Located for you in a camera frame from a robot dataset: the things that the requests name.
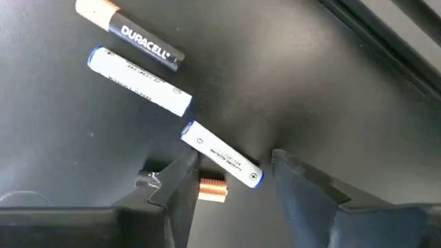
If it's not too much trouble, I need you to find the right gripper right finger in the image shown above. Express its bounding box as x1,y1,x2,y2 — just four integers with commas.
271,149,351,248

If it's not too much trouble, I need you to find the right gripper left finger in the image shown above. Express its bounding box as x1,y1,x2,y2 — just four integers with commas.
115,149,200,248

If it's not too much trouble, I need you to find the white blue-tipped battery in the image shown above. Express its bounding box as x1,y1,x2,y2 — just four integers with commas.
179,119,265,189
86,45,194,118

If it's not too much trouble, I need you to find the black copper Duracell battery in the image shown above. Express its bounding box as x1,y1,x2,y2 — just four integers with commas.
74,0,186,72
134,170,229,204

